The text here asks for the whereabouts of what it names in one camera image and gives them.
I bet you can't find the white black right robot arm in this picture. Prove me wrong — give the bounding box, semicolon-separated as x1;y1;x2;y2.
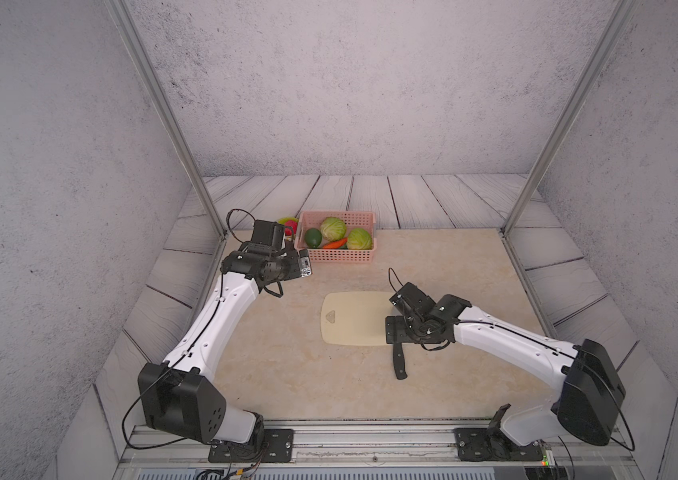
386;283;626;447

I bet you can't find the orange carrot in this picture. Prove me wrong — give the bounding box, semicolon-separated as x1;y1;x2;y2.
322;238;348;249

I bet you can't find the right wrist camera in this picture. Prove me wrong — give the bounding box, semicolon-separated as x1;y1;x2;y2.
390;282;436;319

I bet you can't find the aluminium mounting rail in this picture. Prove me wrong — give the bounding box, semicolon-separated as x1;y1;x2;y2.
114;419;661;479

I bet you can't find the pink plastic basket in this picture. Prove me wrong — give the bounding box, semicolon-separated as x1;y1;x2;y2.
295;211;377;263

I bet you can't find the green cabbage left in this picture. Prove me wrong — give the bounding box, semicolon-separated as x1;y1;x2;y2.
320;217;347;243

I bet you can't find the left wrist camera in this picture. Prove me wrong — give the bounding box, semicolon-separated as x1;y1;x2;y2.
250;219;285;251

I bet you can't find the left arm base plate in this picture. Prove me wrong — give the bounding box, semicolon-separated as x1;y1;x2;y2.
208;428;294;463

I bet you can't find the green cabbage right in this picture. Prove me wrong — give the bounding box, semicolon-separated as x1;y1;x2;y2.
346;228;374;251

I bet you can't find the red apple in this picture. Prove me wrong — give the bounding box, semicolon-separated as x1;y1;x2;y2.
285;219;298;237

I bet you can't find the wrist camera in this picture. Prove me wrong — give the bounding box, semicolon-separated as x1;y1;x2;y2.
390;282;436;319
250;219;285;251

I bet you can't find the black handled kitchen knife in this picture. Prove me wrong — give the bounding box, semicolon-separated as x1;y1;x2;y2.
392;343;408;380

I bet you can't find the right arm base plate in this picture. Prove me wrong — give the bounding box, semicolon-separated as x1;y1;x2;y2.
454;428;545;462

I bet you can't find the dark green avocado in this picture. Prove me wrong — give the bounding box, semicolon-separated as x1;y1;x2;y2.
304;228;323;249

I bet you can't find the green cabbage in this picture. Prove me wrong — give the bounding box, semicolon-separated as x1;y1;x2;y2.
346;228;374;251
320;217;347;243

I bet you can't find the right aluminium frame post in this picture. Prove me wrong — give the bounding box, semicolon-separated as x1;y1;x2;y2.
501;0;639;239

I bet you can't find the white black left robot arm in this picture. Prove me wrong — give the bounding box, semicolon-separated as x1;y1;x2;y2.
138;246;312;452

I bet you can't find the aluminium frame post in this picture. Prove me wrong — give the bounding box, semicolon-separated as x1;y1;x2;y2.
501;0;639;239
105;0;227;236

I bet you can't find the cream plastic cutting board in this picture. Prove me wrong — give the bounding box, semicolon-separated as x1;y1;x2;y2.
320;291;397;347

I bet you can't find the left aluminium frame post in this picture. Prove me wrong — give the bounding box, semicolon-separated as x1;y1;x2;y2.
105;0;227;236

